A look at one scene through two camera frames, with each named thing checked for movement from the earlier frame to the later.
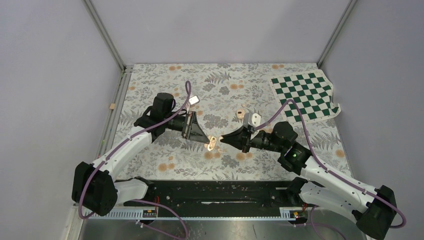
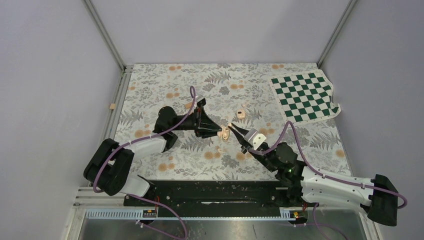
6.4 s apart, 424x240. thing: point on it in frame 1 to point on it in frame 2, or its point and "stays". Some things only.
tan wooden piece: x=212 y=143 to x=224 y=134
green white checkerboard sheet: x=313 y=91 stays
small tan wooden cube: x=240 y=114 stays
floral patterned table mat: x=223 y=96 stays
